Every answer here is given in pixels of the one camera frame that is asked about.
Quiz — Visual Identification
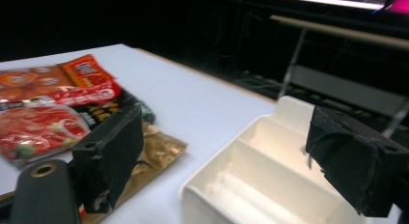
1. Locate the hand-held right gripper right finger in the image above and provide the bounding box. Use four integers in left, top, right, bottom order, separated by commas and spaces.
305, 105, 409, 218

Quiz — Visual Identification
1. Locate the red packet with food picture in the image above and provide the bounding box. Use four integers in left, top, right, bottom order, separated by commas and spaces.
0, 101, 92, 165

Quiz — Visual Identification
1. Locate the clear bag of orange snacks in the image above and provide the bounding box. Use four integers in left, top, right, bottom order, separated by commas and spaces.
0, 65, 76, 103

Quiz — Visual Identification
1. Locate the gold foil packet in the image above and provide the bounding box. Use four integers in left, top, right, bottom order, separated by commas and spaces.
80, 121, 189, 224

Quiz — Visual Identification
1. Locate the white plastic storage box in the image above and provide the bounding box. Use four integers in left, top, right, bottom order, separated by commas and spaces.
180, 95, 403, 224

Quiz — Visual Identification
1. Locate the pink lit screen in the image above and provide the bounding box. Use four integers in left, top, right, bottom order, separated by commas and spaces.
385, 0, 409, 15

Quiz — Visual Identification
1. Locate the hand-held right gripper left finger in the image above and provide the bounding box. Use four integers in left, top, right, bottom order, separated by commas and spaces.
70, 104, 145, 215

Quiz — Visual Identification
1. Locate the white table mat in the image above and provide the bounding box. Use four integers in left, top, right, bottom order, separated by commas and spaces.
0, 43, 278, 224

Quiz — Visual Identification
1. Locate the black packet with yellow print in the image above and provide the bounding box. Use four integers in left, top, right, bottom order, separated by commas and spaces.
71, 88, 157, 131

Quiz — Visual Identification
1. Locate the lit monitor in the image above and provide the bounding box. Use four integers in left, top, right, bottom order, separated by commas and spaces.
279, 0, 392, 11

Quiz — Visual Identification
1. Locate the grey metal-legged desk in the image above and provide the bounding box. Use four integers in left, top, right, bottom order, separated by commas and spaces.
269, 14, 409, 138

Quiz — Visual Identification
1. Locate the orange packet with white label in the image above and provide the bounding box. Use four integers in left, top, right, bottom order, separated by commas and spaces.
60, 53, 117, 89

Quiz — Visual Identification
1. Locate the red packet with white print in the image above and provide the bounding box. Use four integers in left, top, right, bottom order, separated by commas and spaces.
47, 79, 123, 107

